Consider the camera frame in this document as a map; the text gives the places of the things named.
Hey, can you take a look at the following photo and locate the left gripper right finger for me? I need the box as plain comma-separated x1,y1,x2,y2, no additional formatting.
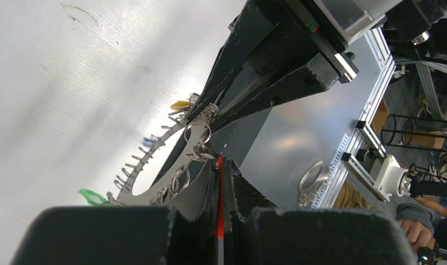
222,160,417,264

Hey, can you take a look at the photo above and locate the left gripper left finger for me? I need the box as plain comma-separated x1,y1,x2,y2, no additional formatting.
12,162,217,264

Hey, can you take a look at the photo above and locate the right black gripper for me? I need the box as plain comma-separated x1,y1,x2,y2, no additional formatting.
186,0,399,132

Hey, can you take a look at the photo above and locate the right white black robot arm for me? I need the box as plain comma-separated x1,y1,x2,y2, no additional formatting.
186,1,447,131

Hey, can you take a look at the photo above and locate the aluminium frame rail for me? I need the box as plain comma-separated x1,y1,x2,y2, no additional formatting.
311,28,395,209

